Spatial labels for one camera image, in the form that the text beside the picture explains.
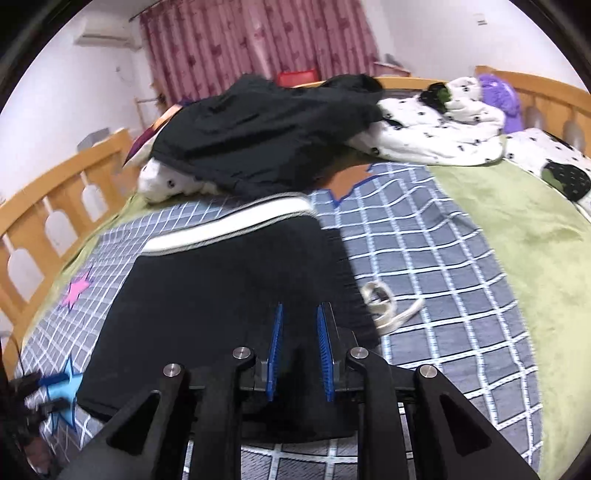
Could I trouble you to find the wooden bed frame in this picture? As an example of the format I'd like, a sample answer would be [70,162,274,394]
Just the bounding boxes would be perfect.
[0,65,591,343]

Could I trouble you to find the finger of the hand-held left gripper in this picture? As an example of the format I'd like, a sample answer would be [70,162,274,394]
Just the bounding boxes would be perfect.
[11,371,71,394]
[25,399,68,415]

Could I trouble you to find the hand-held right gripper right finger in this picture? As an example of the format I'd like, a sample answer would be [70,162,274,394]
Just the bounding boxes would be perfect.
[316,302,542,480]

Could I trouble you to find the grey checked star blanket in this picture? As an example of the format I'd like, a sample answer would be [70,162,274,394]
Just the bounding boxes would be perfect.
[14,161,544,480]

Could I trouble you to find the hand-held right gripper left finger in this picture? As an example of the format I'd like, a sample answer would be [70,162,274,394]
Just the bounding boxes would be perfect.
[60,316,284,480]

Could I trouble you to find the pink patterned curtain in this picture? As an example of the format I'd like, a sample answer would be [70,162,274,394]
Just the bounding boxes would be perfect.
[139,0,382,105]

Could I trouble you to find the white air conditioner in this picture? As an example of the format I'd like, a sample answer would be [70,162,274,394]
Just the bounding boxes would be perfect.
[74,20,142,49]

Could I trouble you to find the wooden coat rack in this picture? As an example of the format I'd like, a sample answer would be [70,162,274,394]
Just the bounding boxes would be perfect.
[134,95,168,131]

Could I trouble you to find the pinkish folding table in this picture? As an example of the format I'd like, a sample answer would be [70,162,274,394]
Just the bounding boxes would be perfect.
[376,52,412,78]

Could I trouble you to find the red plastic chair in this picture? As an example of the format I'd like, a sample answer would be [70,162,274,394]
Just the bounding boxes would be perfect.
[276,69,321,88]

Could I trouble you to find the white floral quilt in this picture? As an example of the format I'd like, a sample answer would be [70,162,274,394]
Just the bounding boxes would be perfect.
[137,76,507,207]

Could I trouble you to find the purple plush toy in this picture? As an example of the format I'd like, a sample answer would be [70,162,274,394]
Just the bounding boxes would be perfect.
[475,73,525,134]

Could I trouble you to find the purple patterned cushion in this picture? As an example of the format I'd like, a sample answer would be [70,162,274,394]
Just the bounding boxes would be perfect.
[124,104,185,168]

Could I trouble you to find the black jacket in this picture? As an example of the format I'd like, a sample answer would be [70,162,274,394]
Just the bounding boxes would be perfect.
[151,73,399,202]

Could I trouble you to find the black pants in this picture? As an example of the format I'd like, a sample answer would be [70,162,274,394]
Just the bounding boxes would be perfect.
[75,194,426,445]

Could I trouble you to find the white floral pillow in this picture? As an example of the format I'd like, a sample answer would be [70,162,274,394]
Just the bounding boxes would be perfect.
[501,127,591,216]

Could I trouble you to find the grey box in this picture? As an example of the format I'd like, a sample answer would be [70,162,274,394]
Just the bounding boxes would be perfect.
[76,130,112,151]

